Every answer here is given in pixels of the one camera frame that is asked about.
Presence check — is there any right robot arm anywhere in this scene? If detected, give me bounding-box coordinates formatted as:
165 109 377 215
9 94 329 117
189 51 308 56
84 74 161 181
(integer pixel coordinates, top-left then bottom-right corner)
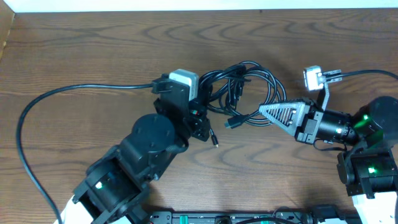
259 96 397 223

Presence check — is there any right camera black cable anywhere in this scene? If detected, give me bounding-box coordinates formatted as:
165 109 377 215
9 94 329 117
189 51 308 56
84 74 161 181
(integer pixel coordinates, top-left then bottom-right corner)
323 69 398 82

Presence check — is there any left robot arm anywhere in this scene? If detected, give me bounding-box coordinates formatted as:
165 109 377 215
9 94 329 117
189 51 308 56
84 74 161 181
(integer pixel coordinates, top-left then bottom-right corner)
62 69 211 223

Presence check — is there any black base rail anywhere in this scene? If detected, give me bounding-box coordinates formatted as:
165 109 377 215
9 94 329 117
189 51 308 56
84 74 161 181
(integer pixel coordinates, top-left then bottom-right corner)
148 208 314 224

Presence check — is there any black cable bundle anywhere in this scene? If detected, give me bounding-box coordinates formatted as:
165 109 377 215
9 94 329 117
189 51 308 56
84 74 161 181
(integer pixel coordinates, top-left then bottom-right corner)
197 60 287 148

